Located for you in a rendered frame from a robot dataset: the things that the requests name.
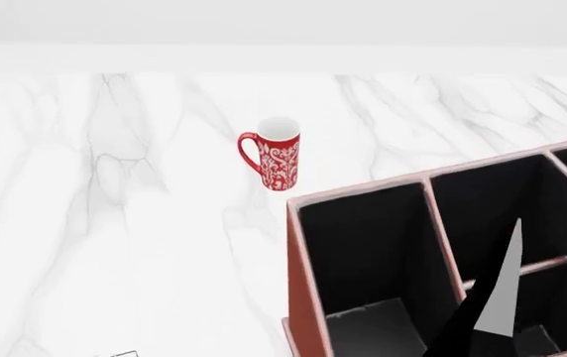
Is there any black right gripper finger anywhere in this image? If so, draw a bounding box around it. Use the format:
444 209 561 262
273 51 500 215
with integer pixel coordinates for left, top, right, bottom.
423 217 523 357

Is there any red caddy with black compartments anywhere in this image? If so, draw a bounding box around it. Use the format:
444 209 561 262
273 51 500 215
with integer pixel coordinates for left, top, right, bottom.
281 134 567 357

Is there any red white patterned mug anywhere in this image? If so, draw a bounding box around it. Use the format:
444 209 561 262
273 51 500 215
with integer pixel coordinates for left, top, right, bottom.
236 116 302 192

